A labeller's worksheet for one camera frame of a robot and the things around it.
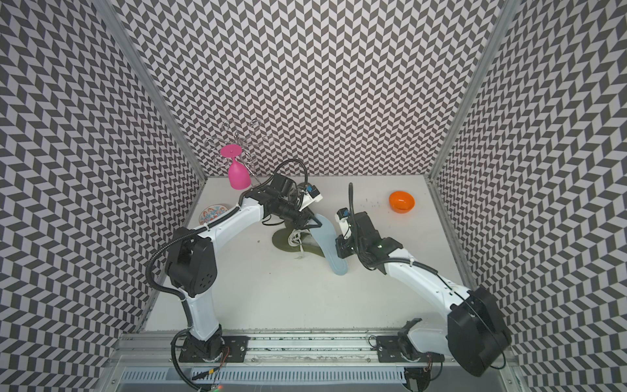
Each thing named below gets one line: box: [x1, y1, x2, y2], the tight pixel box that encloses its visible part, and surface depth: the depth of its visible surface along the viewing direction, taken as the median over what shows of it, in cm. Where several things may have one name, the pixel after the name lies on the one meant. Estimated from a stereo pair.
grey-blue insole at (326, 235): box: [309, 213, 348, 276], surface depth 85 cm
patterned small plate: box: [198, 204, 229, 226], surface depth 104 cm
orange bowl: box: [388, 191, 416, 214], surface depth 107 cm
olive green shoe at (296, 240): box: [271, 227, 325, 259], surface depth 91 cm
